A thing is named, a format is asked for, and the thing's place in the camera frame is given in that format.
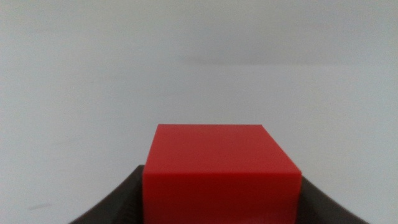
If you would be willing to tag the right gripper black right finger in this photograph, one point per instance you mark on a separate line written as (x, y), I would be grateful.
(320, 211)

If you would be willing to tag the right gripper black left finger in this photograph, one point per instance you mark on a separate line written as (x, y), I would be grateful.
(124, 205)

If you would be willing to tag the red cube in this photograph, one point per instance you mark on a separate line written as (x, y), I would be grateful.
(217, 174)

